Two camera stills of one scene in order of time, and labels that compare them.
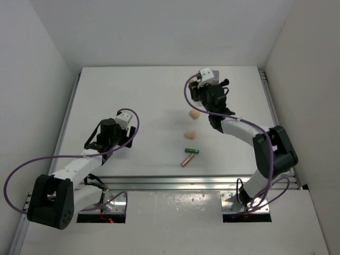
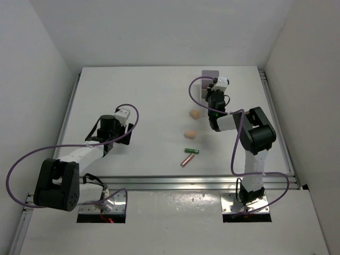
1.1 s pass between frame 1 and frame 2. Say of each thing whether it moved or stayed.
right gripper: moved
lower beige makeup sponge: stayed
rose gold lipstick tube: stayed
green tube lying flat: stayed
